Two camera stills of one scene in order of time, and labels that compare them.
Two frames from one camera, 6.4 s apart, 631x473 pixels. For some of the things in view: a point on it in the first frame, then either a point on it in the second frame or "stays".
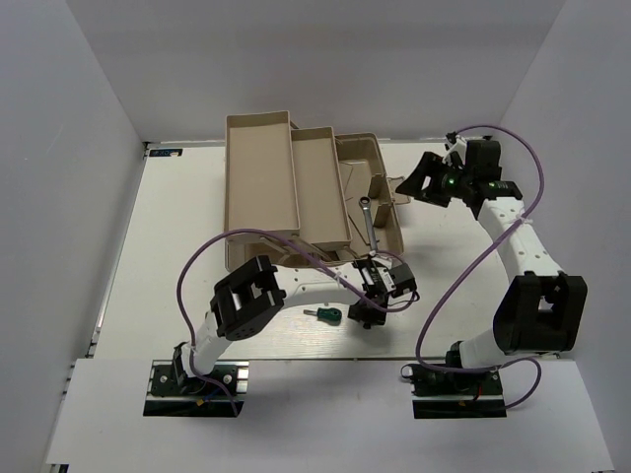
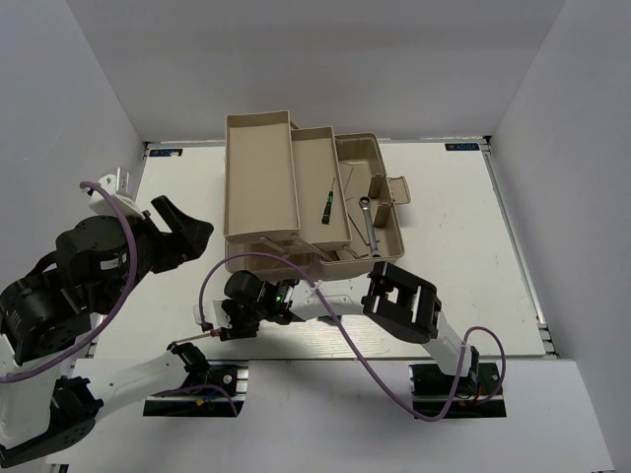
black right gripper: (412, 187) -> (237, 331)
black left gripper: (357, 311) -> (187, 240)
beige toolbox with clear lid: (307, 182) stays
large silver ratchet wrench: (365, 203) stays
